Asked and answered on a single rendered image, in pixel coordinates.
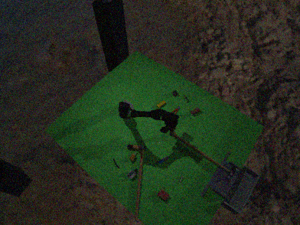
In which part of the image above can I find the reddish-brown cube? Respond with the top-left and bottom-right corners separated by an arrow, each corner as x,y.
158,190 -> 170,201

